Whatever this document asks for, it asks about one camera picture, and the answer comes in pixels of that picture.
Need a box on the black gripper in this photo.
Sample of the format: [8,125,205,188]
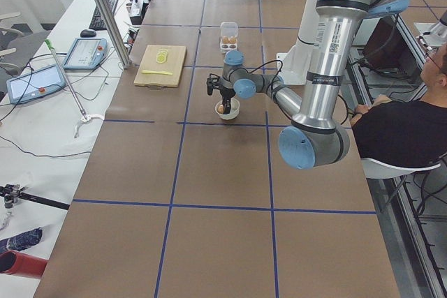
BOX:
[219,87,233,114]

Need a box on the brown egg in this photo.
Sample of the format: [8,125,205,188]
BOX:
[217,104,224,114]

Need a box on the white ceramic bowl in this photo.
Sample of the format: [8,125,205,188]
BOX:
[214,98,241,120]

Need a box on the clear plastic egg box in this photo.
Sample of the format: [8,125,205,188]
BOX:
[219,22,238,53]

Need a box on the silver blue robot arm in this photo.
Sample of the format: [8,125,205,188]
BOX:
[207,0,410,169]

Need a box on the wooden cutting board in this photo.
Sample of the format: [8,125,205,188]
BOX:
[133,45,186,87]

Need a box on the yellow plastic knife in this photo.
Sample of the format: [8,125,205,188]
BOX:
[141,70,173,75]

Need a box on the grabber stick tool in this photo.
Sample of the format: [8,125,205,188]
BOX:
[45,38,105,138]

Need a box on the far blue teach pendant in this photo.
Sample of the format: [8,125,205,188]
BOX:
[63,38,108,71]

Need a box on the blue teach pendant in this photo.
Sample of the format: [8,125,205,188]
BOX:
[63,38,108,71]
[6,64,66,105]

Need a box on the black keyboard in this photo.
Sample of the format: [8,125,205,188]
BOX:
[88,0,119,31]

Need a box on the black computer mouse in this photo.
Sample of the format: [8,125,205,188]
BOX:
[80,29,97,38]

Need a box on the white chair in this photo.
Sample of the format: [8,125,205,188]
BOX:
[360,153,447,214]

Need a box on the seated person in black shirt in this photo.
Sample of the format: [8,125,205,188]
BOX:
[350,44,446,167]

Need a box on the near blue teach pendant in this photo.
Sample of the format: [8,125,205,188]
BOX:
[6,64,66,105]

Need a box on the black tripod clamp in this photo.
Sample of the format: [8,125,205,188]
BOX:
[1,184,70,210]

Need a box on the red cylinder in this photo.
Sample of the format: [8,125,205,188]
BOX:
[1,251,47,279]

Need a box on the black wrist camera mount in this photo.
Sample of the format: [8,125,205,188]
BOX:
[206,73,221,96]

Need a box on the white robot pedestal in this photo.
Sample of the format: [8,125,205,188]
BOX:
[277,0,319,85]

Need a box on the aluminium frame post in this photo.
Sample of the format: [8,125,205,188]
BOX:
[95,0,131,69]

